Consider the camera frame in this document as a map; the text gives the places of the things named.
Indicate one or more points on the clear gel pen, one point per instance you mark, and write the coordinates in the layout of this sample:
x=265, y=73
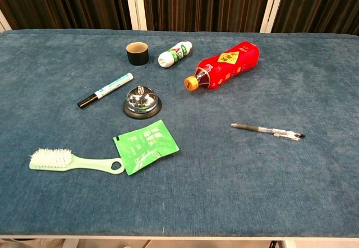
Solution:
x=266, y=130

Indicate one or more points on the green sachet packet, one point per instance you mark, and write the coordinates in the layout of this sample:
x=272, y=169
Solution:
x=146, y=147

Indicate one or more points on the white bottle green label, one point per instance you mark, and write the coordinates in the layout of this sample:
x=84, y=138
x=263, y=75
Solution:
x=174, y=54

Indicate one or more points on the black cup beige inside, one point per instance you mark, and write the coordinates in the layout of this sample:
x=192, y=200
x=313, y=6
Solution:
x=137, y=57

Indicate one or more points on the white marker black cap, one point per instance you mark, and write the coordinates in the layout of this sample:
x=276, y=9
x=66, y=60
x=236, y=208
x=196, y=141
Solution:
x=112, y=87

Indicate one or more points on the blue table cloth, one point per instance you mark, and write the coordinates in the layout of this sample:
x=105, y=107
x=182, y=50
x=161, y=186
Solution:
x=224, y=189

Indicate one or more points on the light green scrub brush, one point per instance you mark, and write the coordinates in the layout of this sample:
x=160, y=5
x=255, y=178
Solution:
x=84, y=164

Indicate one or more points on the dark pleated curtain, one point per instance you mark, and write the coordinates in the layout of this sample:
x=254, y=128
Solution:
x=64, y=4
x=319, y=4
x=204, y=4

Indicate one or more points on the white frame post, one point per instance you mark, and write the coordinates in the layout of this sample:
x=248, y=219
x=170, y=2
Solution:
x=4, y=22
x=134, y=4
x=272, y=6

